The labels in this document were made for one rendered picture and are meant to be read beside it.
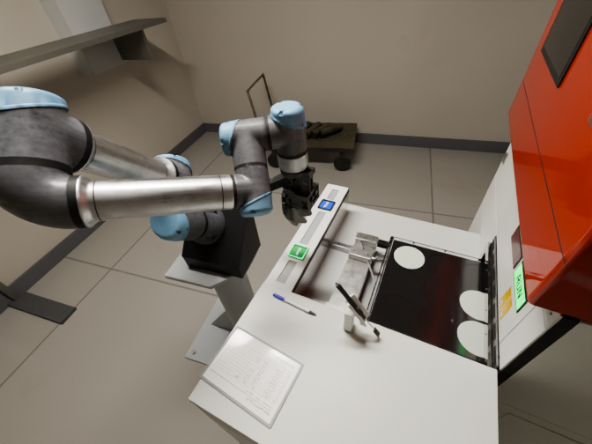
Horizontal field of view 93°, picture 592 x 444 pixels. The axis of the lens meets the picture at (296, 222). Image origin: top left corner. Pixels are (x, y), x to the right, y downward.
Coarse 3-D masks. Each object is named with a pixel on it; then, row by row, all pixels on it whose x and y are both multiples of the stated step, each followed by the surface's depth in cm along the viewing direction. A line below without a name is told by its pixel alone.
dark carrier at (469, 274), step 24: (432, 264) 94; (456, 264) 94; (480, 264) 93; (384, 288) 89; (408, 288) 89; (432, 288) 88; (456, 288) 87; (480, 288) 87; (384, 312) 84; (408, 312) 83; (432, 312) 82; (456, 312) 82; (432, 336) 77; (456, 336) 77; (480, 360) 72
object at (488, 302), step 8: (488, 248) 92; (480, 256) 98; (488, 256) 90; (488, 264) 88; (488, 272) 86; (488, 280) 84; (488, 288) 82; (488, 296) 80; (488, 304) 78; (488, 312) 77; (488, 320) 75; (488, 328) 74; (488, 336) 72; (488, 344) 71; (488, 352) 69; (488, 360) 68
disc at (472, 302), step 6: (462, 294) 86; (468, 294) 85; (474, 294) 85; (480, 294) 85; (462, 300) 84; (468, 300) 84; (474, 300) 84; (480, 300) 84; (462, 306) 83; (468, 306) 83; (474, 306) 83; (480, 306) 82; (468, 312) 81; (474, 312) 81; (480, 312) 81; (480, 318) 80
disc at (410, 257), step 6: (396, 252) 99; (402, 252) 99; (408, 252) 99; (414, 252) 99; (420, 252) 99; (396, 258) 97; (402, 258) 97; (408, 258) 97; (414, 258) 97; (420, 258) 97; (402, 264) 95; (408, 264) 95; (414, 264) 95; (420, 264) 95
